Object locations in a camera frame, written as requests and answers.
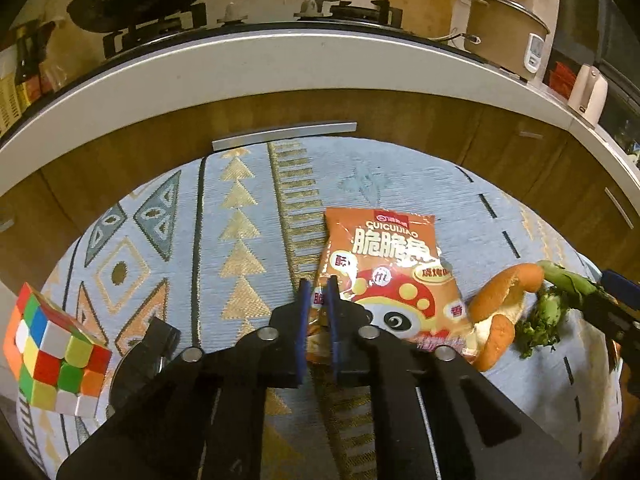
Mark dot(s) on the orange snack packet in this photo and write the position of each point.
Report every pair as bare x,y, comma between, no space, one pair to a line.
390,270

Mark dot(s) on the red box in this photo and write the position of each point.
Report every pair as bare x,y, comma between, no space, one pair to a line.
560,77

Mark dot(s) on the grey patterned tablecloth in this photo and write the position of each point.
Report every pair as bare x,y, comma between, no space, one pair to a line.
240,240

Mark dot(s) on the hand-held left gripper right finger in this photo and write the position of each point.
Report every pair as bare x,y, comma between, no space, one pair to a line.
334,330

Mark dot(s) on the dark sauce bottle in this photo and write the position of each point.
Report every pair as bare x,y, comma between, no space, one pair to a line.
22,57

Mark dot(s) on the beige rice cooker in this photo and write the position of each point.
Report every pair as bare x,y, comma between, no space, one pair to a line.
505,30

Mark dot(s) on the green bok choy stalk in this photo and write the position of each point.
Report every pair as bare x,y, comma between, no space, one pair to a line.
565,280

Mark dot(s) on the dark kitchen window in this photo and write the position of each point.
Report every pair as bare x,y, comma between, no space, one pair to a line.
615,45

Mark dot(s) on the wooden kitchen cabinet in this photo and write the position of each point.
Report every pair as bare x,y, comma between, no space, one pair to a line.
150,160

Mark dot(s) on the hot dog bun with sausage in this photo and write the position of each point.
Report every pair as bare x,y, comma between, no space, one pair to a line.
495,300

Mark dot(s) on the white electric kettle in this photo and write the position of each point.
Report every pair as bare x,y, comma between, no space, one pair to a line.
587,92

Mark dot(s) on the broccoli floret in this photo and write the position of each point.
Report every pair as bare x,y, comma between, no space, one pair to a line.
542,322

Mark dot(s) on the colourful puzzle cube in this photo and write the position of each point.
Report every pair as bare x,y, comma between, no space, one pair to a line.
50,355

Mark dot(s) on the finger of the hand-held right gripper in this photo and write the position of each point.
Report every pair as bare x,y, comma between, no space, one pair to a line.
622,284
610,320

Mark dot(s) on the black gas stove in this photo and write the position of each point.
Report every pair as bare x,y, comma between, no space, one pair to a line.
250,20

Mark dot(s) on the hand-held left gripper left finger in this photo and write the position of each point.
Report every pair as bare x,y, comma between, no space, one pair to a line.
303,330

